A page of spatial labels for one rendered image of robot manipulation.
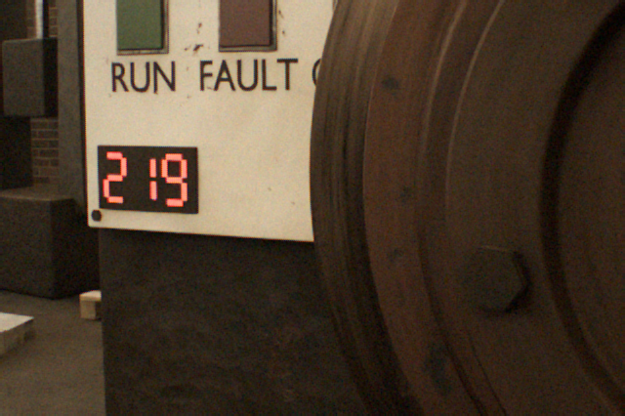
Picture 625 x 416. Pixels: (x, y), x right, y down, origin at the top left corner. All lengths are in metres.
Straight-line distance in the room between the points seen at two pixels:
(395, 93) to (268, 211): 0.22
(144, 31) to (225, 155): 0.10
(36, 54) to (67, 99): 0.35
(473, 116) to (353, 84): 0.12
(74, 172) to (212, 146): 5.14
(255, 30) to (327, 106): 0.17
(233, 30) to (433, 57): 0.23
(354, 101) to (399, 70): 0.04
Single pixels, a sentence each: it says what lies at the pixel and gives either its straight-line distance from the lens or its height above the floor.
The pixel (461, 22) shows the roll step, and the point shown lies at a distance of 0.43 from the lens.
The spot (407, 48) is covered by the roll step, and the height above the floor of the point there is 1.17.
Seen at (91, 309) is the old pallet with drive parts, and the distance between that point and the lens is 5.27.
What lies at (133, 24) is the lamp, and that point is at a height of 1.20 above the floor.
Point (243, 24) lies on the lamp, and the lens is 0.66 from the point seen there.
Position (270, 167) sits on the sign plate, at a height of 1.11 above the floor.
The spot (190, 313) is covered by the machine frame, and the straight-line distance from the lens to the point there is 0.72.
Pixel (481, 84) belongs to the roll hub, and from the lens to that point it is 0.38.
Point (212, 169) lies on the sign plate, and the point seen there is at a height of 1.10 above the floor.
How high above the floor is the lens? 1.16
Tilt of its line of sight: 7 degrees down
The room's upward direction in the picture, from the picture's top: straight up
